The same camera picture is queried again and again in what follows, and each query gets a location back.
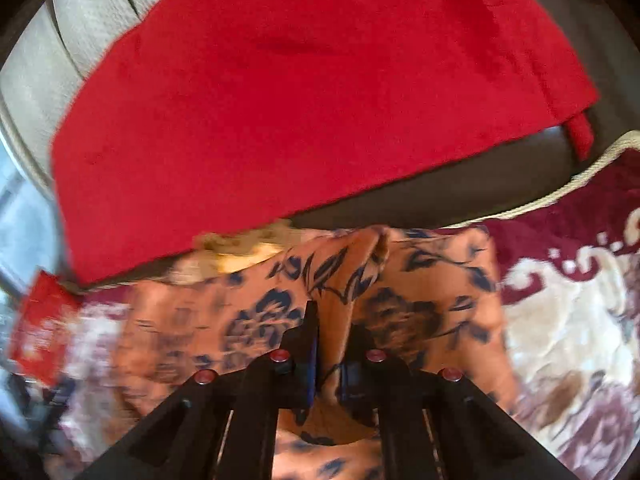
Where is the maroon and cream plush blanket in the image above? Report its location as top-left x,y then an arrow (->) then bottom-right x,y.
55,132 -> 640,480

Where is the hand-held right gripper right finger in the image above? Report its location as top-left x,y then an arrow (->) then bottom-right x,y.
340,325 -> 583,480

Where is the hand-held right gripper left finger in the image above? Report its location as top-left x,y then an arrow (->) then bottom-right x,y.
87,300 -> 321,480

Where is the glass window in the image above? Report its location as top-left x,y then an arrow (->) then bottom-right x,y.
0,145 -> 68,291

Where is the orange floral garment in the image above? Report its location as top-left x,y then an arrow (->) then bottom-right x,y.
117,225 -> 521,480

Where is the red cloth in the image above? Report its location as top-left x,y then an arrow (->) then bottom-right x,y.
50,0 -> 601,286

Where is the red printed bag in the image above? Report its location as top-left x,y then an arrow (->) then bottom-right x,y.
10,270 -> 83,386

